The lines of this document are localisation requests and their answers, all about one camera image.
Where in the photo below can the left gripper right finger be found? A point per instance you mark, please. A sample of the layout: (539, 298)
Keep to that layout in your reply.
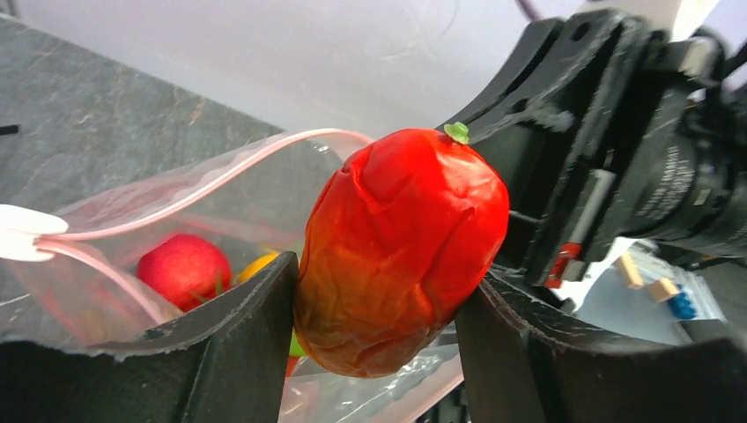
(526, 361)

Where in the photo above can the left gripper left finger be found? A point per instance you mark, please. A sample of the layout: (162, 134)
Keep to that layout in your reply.
(222, 362)

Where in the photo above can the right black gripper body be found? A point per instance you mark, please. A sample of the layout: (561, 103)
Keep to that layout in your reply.
(567, 122)

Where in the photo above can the green toy leaf vegetable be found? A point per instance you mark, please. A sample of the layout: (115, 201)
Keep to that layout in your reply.
(296, 349)

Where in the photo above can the yellow toy lemon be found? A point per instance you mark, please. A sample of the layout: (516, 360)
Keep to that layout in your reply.
(250, 270)

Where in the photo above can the red toy apple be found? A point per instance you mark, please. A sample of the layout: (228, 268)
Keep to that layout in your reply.
(186, 270)

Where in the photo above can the clear zip top bag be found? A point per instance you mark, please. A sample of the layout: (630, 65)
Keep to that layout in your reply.
(79, 264)

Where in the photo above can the orange red toy mango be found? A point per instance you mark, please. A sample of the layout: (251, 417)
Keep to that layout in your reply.
(399, 238)

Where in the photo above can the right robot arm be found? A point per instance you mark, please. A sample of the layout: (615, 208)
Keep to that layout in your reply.
(706, 148)

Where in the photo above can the orange toy carrot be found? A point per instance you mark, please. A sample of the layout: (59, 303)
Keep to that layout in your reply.
(291, 365)

